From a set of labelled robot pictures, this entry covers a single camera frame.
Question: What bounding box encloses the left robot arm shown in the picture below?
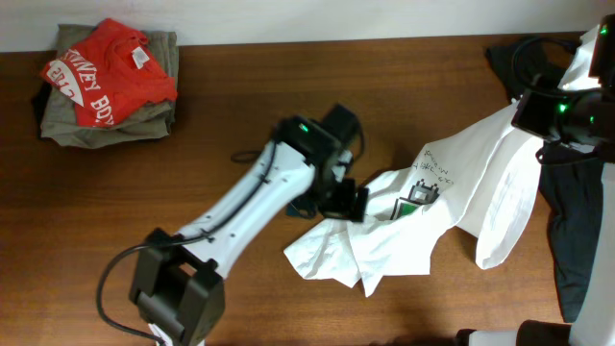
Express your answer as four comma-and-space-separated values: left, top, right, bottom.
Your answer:
129, 111, 368, 345

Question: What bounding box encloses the white t-shirt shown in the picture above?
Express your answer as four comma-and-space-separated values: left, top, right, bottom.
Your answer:
284, 96, 543, 295

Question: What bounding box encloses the olive folded garment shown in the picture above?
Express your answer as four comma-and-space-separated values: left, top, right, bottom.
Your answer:
32, 24, 179, 149

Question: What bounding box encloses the dark navy garment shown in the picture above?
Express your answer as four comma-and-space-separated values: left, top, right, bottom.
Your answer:
484, 37, 604, 323

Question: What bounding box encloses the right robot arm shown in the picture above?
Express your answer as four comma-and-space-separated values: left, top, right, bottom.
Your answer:
466, 15, 614, 345

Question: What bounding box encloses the red folded t-shirt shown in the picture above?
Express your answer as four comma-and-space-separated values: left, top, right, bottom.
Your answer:
40, 18, 178, 128

